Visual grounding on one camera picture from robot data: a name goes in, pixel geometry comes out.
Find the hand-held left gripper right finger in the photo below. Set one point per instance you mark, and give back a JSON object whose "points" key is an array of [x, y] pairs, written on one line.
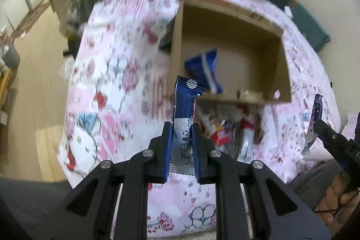
{"points": [[195, 150]]}

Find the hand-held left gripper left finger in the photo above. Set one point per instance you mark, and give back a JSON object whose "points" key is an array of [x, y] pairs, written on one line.
{"points": [[168, 144]]}

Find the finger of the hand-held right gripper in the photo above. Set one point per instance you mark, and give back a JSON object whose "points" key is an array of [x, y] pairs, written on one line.
{"points": [[327, 134]]}

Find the purple snack packet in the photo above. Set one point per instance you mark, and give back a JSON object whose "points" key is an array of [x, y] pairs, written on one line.
{"points": [[313, 122]]}

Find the red and white snack packet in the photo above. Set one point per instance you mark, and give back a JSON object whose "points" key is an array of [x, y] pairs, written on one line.
{"points": [[220, 137]]}

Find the brown cartoon snack packet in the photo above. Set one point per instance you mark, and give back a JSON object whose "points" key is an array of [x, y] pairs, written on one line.
{"points": [[208, 116]]}

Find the long blue snack packet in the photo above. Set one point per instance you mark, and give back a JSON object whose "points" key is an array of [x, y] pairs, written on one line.
{"points": [[182, 105]]}

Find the clear packet of tan snack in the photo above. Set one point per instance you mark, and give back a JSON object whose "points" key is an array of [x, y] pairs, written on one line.
{"points": [[249, 95]]}

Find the blue crinkled snack packet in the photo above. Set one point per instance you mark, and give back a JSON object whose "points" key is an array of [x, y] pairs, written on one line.
{"points": [[204, 67]]}

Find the cardboard box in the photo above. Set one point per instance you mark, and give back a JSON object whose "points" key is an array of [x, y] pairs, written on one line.
{"points": [[239, 40]]}

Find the person's right hand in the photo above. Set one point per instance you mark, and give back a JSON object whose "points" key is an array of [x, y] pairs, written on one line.
{"points": [[337, 196]]}

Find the pink printed blanket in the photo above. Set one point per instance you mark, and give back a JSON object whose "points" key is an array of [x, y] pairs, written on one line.
{"points": [[118, 82]]}

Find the dark grey clothing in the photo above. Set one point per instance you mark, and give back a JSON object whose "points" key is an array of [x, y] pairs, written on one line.
{"points": [[31, 197]]}

